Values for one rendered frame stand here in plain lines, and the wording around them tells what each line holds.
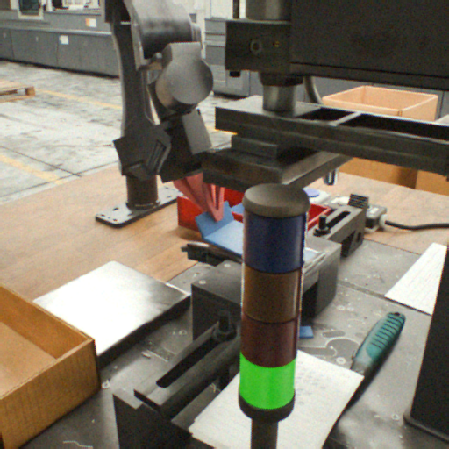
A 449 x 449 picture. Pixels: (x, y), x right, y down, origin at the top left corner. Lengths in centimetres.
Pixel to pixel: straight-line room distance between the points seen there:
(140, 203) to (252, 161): 50
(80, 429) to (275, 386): 27
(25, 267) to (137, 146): 34
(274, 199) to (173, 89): 33
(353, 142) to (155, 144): 25
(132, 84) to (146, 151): 33
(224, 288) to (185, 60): 27
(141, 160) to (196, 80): 11
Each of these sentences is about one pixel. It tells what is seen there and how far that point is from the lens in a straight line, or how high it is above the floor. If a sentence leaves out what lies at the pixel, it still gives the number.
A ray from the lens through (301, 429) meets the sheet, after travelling 48.
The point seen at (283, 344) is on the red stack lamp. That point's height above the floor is 110.
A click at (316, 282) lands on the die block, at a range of 66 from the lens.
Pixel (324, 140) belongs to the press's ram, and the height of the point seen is 117.
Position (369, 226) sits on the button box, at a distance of 94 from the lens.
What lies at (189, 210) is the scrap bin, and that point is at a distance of 90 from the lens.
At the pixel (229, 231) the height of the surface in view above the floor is 100.
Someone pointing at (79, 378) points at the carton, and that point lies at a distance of 56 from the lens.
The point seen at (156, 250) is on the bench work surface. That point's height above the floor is 90.
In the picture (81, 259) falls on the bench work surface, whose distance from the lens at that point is 85.
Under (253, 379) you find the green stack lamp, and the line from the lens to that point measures 34.
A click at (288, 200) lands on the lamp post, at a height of 120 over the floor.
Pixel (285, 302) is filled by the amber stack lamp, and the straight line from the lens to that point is 30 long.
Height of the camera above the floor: 130
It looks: 25 degrees down
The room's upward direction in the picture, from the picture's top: straight up
